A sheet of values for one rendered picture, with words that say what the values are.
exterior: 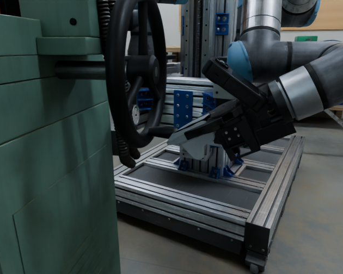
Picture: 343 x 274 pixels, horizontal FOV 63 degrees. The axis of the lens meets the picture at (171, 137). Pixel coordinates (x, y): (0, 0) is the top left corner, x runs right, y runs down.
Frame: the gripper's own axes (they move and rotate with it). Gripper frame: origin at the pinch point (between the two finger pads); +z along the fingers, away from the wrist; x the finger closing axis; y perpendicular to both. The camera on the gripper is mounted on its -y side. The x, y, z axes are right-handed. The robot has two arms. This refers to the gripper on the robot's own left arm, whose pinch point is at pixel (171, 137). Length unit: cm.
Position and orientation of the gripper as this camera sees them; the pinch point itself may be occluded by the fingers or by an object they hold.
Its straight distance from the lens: 51.3
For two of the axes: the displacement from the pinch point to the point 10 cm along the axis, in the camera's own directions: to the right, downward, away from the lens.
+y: 4.8, 8.6, 2.0
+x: 2.5, -3.5, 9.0
